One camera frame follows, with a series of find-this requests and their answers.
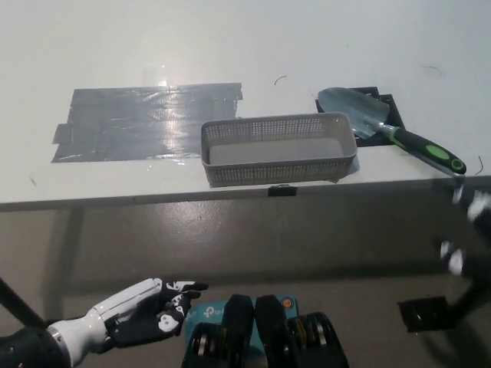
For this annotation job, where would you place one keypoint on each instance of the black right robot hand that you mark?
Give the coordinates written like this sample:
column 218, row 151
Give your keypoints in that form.
column 477, row 230

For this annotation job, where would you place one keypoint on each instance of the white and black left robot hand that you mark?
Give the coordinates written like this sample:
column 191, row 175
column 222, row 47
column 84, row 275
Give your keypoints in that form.
column 126, row 301

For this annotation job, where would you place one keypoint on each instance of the black slanted table leg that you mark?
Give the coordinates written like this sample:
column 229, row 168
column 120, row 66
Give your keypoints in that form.
column 470, row 299
column 21, row 303

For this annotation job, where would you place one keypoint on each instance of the black tape floor patch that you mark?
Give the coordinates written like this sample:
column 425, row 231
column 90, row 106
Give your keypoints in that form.
column 426, row 314

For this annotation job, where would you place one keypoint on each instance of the small black tape strip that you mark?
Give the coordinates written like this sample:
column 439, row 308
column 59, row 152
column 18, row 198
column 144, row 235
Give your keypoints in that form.
column 282, row 191

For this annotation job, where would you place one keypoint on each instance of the grey perforated plastic basket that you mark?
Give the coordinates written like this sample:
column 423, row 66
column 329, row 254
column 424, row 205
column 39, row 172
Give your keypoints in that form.
column 276, row 170

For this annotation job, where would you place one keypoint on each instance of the grey duct tape patch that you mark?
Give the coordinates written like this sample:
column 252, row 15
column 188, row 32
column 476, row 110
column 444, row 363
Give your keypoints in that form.
column 134, row 126

